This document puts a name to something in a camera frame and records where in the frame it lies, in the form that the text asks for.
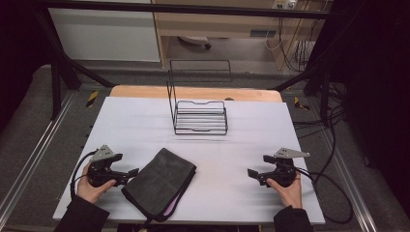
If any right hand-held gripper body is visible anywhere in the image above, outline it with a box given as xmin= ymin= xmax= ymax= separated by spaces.
xmin=262 ymin=147 xmax=311 ymax=189

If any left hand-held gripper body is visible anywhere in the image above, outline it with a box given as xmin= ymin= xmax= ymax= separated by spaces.
xmin=87 ymin=144 xmax=130 ymax=189

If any person's right hand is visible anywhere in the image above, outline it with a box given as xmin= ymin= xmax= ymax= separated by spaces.
xmin=266 ymin=172 xmax=304 ymax=210

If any person's left hand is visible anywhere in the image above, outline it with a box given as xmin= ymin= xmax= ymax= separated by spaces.
xmin=75 ymin=161 xmax=117 ymax=205

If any folded dark grey cloth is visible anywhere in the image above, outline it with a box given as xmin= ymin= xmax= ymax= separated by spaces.
xmin=120 ymin=147 xmax=198 ymax=223

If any white table cover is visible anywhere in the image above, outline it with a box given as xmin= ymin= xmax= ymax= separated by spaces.
xmin=52 ymin=96 xmax=327 ymax=225

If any yellow black tape marker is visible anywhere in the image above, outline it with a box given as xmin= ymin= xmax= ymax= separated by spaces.
xmin=85 ymin=90 xmax=100 ymax=108
xmin=293 ymin=96 xmax=311 ymax=111

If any white cabinet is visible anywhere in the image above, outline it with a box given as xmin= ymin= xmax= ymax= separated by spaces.
xmin=47 ymin=0 xmax=161 ymax=63

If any white chair base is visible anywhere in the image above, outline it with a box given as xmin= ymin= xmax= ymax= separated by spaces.
xmin=178 ymin=35 xmax=213 ymax=50

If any light wooden desk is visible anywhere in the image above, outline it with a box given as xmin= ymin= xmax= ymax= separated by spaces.
xmin=151 ymin=0 xmax=333 ymax=71

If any white power strip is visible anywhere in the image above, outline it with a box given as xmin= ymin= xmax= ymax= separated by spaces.
xmin=272 ymin=0 xmax=298 ymax=10

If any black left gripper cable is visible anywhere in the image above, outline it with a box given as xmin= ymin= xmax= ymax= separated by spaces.
xmin=70 ymin=149 xmax=99 ymax=201

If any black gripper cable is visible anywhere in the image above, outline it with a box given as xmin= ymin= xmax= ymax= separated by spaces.
xmin=295 ymin=166 xmax=354 ymax=225
xmin=70 ymin=149 xmax=99 ymax=201

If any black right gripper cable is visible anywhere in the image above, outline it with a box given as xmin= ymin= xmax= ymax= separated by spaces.
xmin=295 ymin=166 xmax=354 ymax=225

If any aluminium floor rail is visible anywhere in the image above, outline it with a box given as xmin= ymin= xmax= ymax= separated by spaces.
xmin=0 ymin=91 xmax=78 ymax=220
xmin=317 ymin=122 xmax=380 ymax=232

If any black wire rack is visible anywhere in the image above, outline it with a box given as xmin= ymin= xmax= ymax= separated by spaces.
xmin=165 ymin=59 xmax=233 ymax=136

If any black metal frame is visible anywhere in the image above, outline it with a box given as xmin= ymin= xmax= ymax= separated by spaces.
xmin=32 ymin=0 xmax=352 ymax=128

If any bundle of black cables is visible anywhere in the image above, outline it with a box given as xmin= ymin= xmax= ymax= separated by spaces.
xmin=264 ymin=9 xmax=349 ymax=136

